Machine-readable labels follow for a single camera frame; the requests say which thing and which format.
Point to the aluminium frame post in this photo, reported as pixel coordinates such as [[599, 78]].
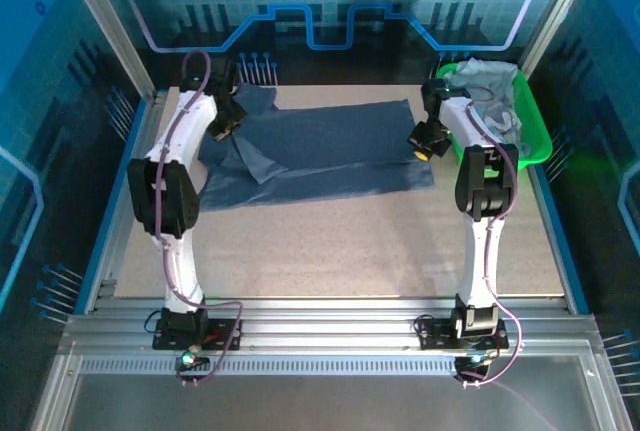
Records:
[[555, 16], [107, 21]]

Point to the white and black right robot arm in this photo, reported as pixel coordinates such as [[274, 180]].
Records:
[[482, 251]]

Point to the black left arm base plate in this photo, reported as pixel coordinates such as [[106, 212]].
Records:
[[220, 338]]

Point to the green plastic tray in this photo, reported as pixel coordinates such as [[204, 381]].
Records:
[[535, 121]]

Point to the small black LED connector board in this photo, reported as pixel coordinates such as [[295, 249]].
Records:
[[472, 366], [192, 366]]

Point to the grey metal sheet panel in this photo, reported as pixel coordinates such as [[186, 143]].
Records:
[[325, 403]]

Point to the dark blue t-shirt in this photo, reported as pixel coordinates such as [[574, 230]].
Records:
[[325, 146]]

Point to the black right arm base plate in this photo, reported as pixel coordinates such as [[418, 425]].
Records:
[[435, 336]]

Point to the aluminium frame rail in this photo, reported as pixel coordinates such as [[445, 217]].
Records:
[[325, 323]]

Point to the pile of grey-blue clothes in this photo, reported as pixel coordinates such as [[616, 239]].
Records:
[[495, 81]]

